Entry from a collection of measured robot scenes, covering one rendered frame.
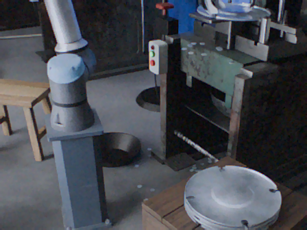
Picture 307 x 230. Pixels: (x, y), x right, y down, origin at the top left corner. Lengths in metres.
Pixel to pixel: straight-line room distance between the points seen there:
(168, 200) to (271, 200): 0.31
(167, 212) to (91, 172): 0.42
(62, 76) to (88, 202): 0.51
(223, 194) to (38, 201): 0.94
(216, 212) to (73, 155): 0.58
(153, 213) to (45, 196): 0.79
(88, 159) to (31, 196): 0.51
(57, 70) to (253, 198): 0.74
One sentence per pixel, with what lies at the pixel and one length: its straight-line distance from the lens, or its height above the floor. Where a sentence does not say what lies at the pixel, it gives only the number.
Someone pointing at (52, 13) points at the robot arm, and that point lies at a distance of 1.44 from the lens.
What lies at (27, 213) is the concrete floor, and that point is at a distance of 1.79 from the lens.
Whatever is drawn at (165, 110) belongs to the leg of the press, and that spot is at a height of 0.30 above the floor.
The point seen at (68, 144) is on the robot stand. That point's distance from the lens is 1.40.
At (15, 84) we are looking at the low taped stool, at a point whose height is 0.33.
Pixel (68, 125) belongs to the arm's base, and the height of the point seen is 0.47.
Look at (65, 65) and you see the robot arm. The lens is 1.34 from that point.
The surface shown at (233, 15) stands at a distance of 1.56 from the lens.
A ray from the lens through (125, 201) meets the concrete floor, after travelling 1.76.
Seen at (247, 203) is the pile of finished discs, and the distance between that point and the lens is 1.15.
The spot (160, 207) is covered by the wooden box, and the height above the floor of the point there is 0.35.
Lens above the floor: 1.11
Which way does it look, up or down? 31 degrees down
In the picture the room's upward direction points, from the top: 3 degrees clockwise
